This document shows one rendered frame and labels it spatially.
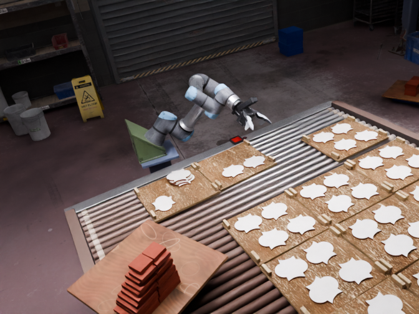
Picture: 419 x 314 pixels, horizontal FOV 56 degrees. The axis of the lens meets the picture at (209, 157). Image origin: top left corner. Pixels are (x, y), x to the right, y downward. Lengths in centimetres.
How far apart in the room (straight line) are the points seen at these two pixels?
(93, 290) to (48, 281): 175
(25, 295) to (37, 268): 28
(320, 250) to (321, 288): 20
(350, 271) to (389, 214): 42
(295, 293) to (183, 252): 51
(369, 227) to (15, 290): 273
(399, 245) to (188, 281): 94
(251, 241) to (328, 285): 42
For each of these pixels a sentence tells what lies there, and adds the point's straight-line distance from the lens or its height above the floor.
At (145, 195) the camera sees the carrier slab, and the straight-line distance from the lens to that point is 239.
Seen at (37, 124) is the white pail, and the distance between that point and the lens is 576.
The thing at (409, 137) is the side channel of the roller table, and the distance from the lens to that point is 271.
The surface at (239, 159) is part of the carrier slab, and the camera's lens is 252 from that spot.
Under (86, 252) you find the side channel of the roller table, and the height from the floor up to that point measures 95.
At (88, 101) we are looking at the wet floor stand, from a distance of 585.
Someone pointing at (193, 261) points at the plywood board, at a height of 104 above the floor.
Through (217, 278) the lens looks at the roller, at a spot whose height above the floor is 92.
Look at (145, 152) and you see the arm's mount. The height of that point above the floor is 95.
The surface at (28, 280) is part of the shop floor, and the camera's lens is 366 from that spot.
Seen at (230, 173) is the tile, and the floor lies 95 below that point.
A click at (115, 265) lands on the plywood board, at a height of 104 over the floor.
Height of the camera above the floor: 232
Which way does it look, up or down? 32 degrees down
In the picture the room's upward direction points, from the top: 10 degrees counter-clockwise
